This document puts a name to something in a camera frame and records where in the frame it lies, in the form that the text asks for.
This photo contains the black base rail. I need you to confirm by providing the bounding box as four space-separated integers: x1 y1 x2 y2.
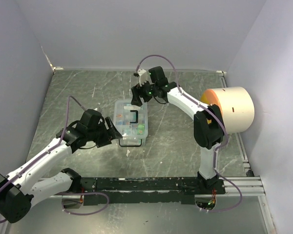
51 167 227 207

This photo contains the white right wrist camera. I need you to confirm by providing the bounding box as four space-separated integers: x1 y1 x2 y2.
134 68 148 87

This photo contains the clear plastic medicine box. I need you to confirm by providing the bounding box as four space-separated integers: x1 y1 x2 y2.
113 99 149 147

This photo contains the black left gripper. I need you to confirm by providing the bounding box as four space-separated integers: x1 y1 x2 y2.
87 116 123 148

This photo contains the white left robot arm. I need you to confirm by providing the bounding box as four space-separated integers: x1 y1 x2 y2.
0 109 122 223

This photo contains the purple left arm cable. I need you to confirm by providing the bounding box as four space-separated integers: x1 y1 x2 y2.
0 96 110 224

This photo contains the green ointment sachet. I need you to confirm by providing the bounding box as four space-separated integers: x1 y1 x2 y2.
137 124 145 135

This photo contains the round pastel drawer cabinet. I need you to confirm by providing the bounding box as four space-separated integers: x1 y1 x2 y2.
201 87 254 134

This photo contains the aluminium frame rail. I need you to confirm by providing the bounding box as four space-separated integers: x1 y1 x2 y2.
39 177 266 198

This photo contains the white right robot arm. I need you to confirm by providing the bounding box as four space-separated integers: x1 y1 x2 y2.
131 66 228 194

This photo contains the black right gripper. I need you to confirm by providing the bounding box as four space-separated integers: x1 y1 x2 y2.
131 78 158 107

